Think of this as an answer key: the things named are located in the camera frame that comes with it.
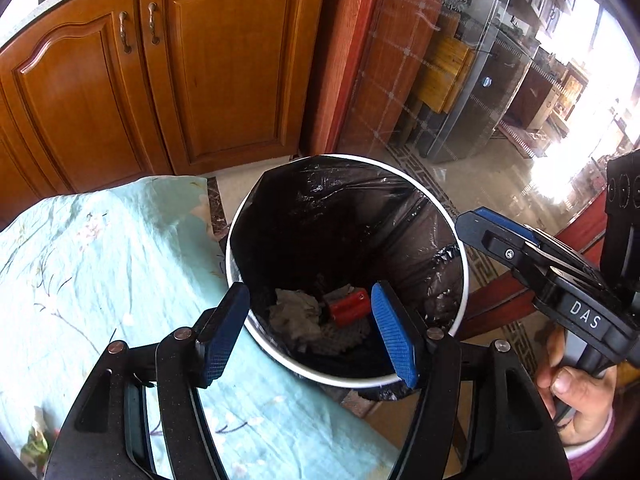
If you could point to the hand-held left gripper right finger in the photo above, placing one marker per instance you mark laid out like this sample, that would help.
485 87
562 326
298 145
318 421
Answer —
395 335

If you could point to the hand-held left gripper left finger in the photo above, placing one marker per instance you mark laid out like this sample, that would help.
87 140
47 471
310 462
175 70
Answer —
225 332

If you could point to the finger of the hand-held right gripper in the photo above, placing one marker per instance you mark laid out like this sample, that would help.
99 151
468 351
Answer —
500 242

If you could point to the white round trash bin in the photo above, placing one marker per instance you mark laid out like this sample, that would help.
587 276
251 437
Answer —
340 379

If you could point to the white bin black liner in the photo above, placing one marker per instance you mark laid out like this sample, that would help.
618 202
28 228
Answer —
325 220

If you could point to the person's right forearm pink sleeve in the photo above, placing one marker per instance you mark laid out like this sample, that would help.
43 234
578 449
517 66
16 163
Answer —
595 460

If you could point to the person's right hand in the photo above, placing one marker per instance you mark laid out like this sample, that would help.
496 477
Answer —
590 410

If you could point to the red cylindrical container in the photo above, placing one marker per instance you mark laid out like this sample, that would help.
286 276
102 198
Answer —
347 310

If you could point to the grey crumpled cloth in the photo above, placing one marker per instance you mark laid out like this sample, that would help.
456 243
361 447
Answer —
295 315

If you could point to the light blue floral tablecloth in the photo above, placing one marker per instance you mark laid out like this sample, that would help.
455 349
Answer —
125 260

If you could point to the dark grey refrigerator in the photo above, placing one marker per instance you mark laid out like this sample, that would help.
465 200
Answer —
490 90

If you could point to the wooden folding table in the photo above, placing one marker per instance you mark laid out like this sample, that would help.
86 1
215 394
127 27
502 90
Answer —
445 75

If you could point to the glass sliding door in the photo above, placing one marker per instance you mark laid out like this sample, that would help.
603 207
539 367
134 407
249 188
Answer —
500 20

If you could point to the wooden cabinet door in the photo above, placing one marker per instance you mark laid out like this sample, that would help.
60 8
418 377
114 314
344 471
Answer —
75 110
225 70
15 185

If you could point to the red wooden door frame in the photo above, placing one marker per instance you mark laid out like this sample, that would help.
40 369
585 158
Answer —
345 60

